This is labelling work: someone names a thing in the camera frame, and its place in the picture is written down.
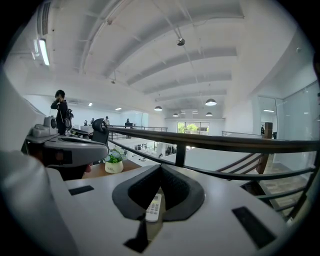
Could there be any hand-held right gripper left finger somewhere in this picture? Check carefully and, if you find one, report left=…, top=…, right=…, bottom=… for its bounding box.
left=64, top=163, right=162, bottom=256

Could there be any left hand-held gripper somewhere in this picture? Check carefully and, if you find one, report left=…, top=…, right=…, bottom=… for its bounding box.
left=0, top=72, right=110, bottom=256

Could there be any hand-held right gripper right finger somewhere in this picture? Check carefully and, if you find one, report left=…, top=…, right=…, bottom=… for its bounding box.
left=153, top=163, right=288, bottom=256

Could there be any white remote control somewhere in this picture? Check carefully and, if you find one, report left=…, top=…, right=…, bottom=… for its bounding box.
left=145, top=193, right=163, bottom=223

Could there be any person's left hand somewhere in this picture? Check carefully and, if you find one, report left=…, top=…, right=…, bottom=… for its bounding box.
left=46, top=163, right=93, bottom=181

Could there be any black mesh office chair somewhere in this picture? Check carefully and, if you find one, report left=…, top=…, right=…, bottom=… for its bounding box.
left=90, top=117, right=110, bottom=147

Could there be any white pot of pale flowers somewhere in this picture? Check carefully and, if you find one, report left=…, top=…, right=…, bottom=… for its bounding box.
left=103, top=146, right=128, bottom=175

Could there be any dark wooden handrail railing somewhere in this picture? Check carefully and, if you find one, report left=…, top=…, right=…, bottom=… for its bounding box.
left=103, top=126, right=320, bottom=221

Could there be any brown wooden stair railing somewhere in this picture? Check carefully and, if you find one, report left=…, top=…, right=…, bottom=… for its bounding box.
left=216, top=121, right=274, bottom=181

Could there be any large bright window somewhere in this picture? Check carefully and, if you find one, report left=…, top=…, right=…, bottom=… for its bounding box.
left=177, top=121, right=210, bottom=136

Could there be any fluorescent tube light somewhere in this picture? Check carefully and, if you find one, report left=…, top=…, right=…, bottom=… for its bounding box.
left=37, top=38, right=51, bottom=67

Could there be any ceiling air vent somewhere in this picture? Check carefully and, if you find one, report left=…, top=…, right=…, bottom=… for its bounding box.
left=36, top=1, right=53, bottom=36

